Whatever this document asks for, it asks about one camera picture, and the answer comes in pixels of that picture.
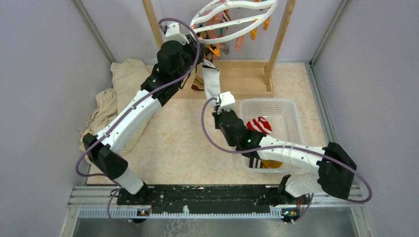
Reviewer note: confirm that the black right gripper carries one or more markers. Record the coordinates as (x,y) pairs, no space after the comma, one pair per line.
(216,116)

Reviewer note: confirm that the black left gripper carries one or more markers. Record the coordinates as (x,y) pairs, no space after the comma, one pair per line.
(192,46)

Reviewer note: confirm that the red white striped sock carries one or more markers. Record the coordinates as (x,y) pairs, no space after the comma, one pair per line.
(260,124)

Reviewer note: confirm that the mustard yellow sock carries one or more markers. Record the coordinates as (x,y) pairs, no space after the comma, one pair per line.
(271,163)

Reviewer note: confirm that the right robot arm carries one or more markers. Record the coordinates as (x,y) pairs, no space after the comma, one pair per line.
(328,169)

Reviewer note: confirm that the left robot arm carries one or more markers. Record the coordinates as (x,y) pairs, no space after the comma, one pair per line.
(103,149)

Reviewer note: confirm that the white round clip hanger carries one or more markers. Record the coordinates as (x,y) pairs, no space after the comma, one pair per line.
(231,19)

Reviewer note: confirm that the beige striped ribbed sock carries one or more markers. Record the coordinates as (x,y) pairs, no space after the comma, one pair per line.
(198,84)

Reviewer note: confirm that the orange clothes clip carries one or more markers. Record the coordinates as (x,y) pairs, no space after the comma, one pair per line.
(215,49)

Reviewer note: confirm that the beige crumpled cloth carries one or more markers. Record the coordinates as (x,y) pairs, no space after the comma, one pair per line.
(126,81)

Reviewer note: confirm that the white perforated plastic basket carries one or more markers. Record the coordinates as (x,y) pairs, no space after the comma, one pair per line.
(283,116)

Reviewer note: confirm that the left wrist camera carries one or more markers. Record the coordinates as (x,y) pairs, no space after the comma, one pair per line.
(172,31)

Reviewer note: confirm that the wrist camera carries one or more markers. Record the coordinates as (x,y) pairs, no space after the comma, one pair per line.
(172,31)
(225,102)

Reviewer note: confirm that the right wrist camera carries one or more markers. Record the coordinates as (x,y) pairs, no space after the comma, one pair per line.
(225,102)

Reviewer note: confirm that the wooden hanger stand frame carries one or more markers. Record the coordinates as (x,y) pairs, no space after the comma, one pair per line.
(252,78)

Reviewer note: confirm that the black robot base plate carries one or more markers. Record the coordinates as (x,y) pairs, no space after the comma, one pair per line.
(212,199)

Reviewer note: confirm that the aluminium rail front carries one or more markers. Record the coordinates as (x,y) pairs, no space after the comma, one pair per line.
(101,202)

